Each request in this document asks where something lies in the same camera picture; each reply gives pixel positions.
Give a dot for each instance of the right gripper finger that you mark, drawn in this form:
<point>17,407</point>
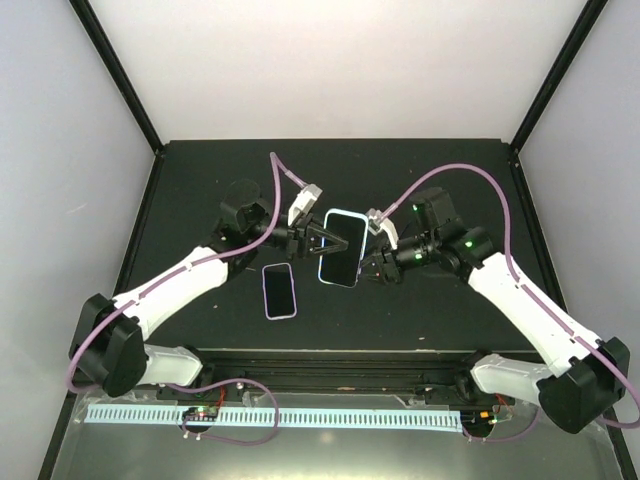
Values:
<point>371,274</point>
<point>372,260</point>

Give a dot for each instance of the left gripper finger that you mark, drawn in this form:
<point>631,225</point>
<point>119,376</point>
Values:
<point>320,250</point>
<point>320,235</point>

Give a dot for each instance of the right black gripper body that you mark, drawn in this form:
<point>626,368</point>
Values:
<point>391,268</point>

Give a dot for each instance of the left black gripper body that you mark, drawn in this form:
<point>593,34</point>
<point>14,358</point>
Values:
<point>298,241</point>

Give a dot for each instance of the phone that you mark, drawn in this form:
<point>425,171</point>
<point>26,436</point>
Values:
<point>340,264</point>
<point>279,293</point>

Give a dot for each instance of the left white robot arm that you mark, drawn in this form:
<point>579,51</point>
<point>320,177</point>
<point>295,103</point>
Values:
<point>110,342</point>

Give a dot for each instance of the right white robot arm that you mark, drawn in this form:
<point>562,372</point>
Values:
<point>579,375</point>

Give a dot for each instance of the phone in lilac case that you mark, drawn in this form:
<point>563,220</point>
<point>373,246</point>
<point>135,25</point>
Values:
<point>279,293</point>

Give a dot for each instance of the right small circuit board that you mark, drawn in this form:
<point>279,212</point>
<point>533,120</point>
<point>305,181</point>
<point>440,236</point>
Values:
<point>486,417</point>

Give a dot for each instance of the small circuit board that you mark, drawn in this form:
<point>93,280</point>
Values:
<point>486,417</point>
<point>200,414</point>

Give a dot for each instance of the left small circuit board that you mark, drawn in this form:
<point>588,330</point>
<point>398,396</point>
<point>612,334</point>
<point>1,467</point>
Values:
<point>200,414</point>

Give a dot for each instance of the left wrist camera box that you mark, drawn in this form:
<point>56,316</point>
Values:
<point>303,203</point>

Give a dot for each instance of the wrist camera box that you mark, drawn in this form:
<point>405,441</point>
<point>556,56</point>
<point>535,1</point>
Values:
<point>378,225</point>
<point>303,203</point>

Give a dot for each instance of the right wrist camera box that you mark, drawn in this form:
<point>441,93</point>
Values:
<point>378,225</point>

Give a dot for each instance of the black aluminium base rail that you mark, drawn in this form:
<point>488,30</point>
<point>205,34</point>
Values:
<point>436,378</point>

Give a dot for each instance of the left black frame post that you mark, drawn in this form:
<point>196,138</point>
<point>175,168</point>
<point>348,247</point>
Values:
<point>89,20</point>

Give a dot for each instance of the black frame post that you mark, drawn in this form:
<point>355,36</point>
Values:
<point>89,20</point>
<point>568,52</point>

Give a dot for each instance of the white slotted cable duct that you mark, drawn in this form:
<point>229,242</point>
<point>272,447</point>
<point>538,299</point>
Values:
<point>309,418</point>

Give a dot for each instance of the right black frame post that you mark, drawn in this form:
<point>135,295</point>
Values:
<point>568,52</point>

